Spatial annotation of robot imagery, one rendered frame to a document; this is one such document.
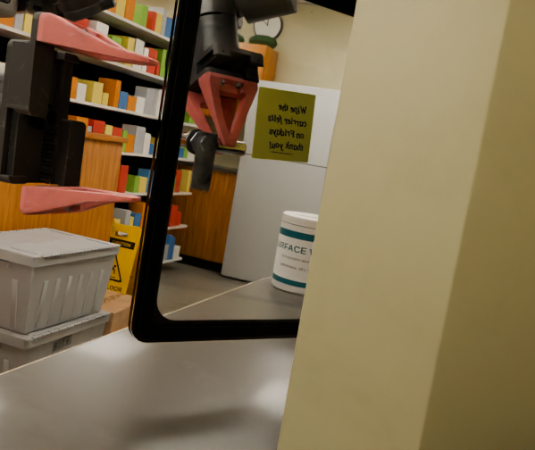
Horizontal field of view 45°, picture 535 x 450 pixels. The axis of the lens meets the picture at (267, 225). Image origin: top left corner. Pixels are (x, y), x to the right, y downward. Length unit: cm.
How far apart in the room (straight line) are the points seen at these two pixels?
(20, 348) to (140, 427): 214
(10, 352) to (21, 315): 16
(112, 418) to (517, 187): 40
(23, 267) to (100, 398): 204
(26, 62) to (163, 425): 34
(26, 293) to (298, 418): 222
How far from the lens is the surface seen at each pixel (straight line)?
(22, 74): 49
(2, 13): 139
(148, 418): 64
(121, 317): 344
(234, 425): 65
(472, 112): 50
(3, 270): 276
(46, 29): 48
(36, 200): 48
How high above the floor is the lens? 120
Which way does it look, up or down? 6 degrees down
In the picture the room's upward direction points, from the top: 10 degrees clockwise
